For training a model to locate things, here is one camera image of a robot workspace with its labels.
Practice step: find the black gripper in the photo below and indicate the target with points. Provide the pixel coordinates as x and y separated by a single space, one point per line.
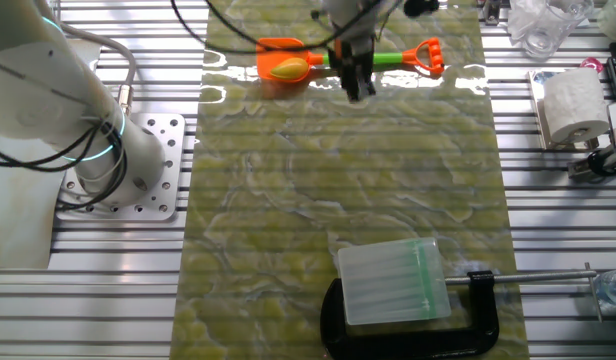
355 54

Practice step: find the yellow toy mango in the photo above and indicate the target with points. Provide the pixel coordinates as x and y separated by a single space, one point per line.
289 68

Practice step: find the orange green toy shovel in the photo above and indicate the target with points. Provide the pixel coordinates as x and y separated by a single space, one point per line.
268 55

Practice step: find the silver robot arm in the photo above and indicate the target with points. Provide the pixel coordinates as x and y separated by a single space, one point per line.
133 155

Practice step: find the pink plastic object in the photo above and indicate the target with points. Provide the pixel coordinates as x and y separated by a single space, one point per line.
591 64

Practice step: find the green marble pattern mat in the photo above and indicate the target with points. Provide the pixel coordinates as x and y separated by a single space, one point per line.
268 225

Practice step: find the translucent plastic box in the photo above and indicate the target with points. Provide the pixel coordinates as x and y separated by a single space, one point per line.
393 282

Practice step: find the black C-clamp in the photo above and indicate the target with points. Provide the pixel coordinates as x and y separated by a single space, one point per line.
483 310

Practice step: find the pale round container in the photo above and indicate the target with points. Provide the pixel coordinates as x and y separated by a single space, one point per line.
615 17

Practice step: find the clear water bottle blue cap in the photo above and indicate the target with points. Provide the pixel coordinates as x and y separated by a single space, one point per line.
613 292

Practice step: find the small dark metal bracket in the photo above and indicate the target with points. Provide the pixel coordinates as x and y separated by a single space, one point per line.
490 12

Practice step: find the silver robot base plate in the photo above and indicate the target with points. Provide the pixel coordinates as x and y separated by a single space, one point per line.
163 140

